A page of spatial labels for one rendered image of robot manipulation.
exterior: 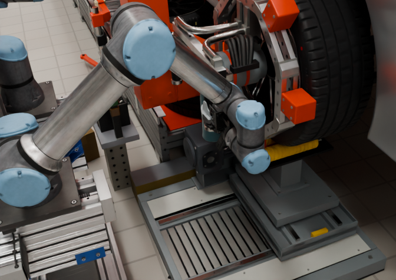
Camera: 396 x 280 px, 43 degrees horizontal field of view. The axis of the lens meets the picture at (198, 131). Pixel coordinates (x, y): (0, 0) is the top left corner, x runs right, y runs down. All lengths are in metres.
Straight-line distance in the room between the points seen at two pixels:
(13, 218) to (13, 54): 0.58
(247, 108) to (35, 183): 0.55
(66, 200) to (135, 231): 1.04
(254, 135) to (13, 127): 0.60
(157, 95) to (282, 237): 0.80
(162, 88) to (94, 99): 1.10
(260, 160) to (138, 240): 1.13
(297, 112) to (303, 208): 0.68
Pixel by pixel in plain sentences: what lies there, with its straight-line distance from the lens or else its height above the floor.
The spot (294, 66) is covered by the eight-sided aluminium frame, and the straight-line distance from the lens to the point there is 1.58.
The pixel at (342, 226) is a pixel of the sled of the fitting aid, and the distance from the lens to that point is 2.17.
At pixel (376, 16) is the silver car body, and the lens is 1.50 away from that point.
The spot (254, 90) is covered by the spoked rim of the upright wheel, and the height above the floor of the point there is 0.65.
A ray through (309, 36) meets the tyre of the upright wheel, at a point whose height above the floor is 1.05.
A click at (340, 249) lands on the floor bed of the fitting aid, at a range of 2.21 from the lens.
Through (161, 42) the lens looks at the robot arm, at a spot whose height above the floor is 1.27.
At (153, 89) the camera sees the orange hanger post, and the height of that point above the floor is 0.62.
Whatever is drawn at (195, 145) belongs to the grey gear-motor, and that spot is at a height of 0.40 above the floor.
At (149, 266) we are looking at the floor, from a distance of 2.24.
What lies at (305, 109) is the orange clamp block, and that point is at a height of 0.86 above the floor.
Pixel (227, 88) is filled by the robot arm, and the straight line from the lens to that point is 1.36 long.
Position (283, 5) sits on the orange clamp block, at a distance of 1.54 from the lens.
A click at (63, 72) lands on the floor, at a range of 3.79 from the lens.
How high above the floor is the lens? 1.72
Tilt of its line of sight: 36 degrees down
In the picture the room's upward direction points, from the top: 4 degrees counter-clockwise
